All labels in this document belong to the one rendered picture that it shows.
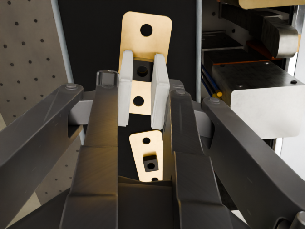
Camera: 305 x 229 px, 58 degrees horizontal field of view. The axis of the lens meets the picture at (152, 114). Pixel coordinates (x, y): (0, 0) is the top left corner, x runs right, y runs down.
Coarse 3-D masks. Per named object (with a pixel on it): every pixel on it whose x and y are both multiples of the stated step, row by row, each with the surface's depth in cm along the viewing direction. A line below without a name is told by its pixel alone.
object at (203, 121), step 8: (176, 80) 19; (176, 88) 17; (168, 96) 16; (200, 104) 16; (200, 112) 15; (200, 120) 15; (208, 120) 15; (200, 128) 15; (208, 128) 15; (208, 136) 15
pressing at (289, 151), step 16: (304, 16) 42; (304, 32) 43; (304, 48) 44; (288, 64) 45; (304, 64) 46; (304, 80) 47; (304, 112) 50; (304, 128) 51; (272, 144) 53; (288, 144) 53; (304, 144) 53; (288, 160) 54; (304, 160) 55; (304, 176) 56
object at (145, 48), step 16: (128, 16) 21; (144, 16) 21; (160, 16) 21; (128, 32) 21; (160, 32) 21; (128, 48) 22; (144, 48) 22; (160, 48) 22; (144, 64) 22; (144, 80) 22; (144, 96) 24; (144, 112) 24
